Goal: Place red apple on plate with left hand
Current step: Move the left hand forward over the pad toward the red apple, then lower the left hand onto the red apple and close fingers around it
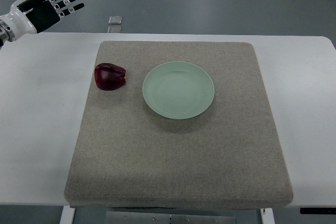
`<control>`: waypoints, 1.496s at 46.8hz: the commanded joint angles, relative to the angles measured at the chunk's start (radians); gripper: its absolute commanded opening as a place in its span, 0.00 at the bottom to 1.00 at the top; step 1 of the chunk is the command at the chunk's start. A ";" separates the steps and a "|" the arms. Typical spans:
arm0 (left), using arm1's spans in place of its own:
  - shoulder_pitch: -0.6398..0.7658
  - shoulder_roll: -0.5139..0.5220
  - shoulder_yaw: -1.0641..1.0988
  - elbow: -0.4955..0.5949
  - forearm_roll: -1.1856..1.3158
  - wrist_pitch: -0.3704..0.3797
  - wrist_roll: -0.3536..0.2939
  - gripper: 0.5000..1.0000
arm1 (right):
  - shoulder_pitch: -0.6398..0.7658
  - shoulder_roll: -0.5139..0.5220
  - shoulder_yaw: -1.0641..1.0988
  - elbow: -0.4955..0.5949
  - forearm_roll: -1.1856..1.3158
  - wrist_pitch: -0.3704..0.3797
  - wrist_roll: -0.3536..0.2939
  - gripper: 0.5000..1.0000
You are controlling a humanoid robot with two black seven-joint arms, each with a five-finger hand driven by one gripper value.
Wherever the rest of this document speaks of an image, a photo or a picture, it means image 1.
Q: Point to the white table leg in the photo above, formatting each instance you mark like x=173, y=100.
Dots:
x=67, y=215
x=267, y=216

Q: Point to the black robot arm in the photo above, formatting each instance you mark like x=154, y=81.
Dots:
x=6, y=33

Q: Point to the black table control panel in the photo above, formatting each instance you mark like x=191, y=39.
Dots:
x=318, y=211

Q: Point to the green plate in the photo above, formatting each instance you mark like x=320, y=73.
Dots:
x=178, y=90

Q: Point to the metal table base plate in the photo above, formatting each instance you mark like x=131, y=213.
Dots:
x=141, y=217

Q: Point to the red apple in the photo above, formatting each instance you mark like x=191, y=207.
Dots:
x=109, y=77

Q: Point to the floor outlet plate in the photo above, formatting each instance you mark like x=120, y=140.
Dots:
x=114, y=29
x=115, y=20

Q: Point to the lower floor outlet plate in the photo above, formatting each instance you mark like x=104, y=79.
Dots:
x=114, y=29

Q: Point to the beige fabric mat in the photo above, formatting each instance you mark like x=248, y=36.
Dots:
x=228, y=157

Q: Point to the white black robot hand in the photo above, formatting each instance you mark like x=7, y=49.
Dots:
x=35, y=16

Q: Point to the white left table leg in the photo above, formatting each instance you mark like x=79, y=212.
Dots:
x=67, y=215

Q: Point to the white right table leg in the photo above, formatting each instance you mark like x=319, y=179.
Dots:
x=267, y=216

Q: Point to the upper floor outlet plate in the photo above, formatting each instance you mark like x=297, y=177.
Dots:
x=115, y=20

